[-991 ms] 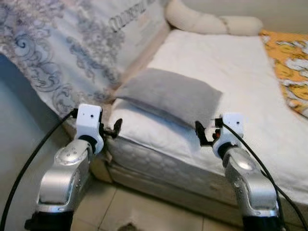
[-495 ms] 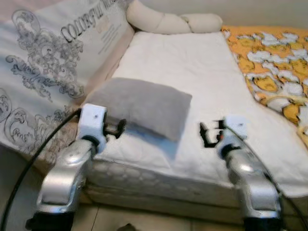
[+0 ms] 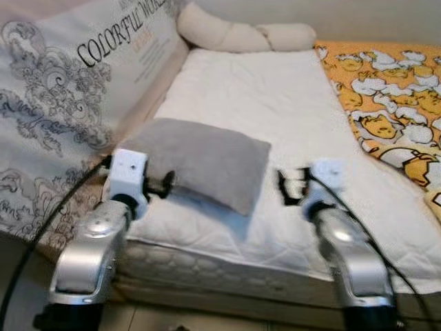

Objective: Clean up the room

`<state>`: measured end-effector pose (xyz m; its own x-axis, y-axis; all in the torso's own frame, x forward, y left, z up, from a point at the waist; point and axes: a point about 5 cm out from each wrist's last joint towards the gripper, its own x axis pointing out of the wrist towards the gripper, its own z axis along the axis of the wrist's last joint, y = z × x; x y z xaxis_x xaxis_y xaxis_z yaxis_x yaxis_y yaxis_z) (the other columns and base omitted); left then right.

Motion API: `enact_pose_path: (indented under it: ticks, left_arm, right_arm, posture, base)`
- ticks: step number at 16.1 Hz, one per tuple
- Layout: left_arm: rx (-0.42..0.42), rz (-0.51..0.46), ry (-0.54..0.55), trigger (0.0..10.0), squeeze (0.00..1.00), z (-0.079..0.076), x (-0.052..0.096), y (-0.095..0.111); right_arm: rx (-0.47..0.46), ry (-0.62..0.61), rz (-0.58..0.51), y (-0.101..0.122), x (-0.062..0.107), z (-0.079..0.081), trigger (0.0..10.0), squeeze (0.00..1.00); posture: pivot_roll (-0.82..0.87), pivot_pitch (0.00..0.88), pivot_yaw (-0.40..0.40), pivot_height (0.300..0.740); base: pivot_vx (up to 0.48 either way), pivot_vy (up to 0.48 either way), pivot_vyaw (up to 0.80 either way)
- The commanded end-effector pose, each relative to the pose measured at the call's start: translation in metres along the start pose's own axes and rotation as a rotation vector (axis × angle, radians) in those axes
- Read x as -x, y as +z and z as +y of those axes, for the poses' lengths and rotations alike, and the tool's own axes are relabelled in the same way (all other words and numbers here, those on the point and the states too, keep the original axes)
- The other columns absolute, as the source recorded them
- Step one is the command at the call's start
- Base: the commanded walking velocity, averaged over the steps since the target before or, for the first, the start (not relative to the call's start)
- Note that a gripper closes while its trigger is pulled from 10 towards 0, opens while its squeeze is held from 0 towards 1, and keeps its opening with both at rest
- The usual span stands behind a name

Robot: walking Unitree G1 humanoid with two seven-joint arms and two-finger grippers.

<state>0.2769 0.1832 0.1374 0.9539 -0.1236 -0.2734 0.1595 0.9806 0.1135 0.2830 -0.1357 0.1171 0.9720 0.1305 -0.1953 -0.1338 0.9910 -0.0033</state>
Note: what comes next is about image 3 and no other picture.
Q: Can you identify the yellow cartoon egg blanket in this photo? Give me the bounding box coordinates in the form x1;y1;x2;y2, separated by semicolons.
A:
316;41;441;223

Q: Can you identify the bed with white quilted pad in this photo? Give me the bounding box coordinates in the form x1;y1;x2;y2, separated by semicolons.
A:
110;45;441;325

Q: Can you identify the beige long bolster pillow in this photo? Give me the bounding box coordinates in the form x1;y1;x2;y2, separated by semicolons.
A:
177;2;318;54

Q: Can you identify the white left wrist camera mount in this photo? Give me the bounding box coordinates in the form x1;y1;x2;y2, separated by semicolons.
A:
109;148;150;209

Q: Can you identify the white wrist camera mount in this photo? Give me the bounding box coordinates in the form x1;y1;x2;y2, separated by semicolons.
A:
303;160;347;209
109;148;150;209

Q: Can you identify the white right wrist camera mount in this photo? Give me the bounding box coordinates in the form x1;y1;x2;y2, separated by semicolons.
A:
303;160;347;209

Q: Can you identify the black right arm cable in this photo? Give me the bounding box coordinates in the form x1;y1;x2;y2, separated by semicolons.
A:
308;172;436;330

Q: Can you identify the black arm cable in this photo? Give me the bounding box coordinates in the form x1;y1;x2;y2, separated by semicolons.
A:
0;157;112;328
308;172;436;330

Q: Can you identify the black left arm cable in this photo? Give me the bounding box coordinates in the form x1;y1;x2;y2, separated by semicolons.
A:
0;157;112;328

